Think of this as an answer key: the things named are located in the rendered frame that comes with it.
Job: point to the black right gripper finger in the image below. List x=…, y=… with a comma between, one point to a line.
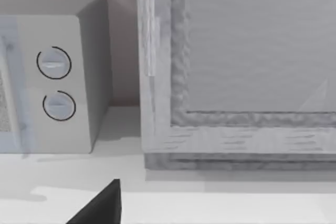
x=105, y=205

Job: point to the pale microwave oven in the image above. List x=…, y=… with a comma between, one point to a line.
x=65, y=103

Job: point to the small microwave knob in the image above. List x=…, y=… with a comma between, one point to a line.
x=59, y=105

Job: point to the large microwave knob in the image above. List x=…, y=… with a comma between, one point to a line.
x=53, y=62

